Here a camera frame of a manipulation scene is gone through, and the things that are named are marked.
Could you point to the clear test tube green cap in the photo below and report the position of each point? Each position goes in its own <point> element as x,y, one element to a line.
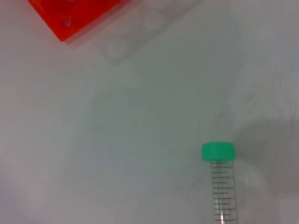
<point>218,151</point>

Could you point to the orange plastic test tube rack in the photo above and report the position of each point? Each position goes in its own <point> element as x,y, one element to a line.
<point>70,14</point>

